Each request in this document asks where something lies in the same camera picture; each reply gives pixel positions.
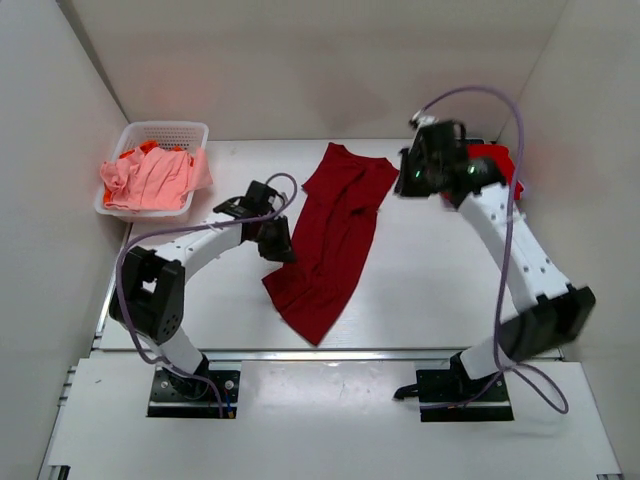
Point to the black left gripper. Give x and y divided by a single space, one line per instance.
276 242

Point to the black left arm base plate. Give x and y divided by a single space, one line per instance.
173 397

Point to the dark red t-shirt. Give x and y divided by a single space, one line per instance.
332 239

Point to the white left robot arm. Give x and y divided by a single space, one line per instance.
153 269

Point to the aluminium front rail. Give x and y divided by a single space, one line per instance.
329 355

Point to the bright red folded t-shirt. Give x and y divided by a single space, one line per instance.
500 157

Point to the orange t-shirt in basket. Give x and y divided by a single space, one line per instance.
146 147

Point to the white perforated plastic basket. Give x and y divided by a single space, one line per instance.
154 172

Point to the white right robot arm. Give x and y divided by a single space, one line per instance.
550 311

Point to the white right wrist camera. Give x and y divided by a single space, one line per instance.
420 120

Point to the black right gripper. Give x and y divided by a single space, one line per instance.
413 175

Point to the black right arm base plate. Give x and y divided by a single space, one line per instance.
444 398

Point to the pink crumpled t-shirt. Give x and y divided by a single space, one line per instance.
150 180

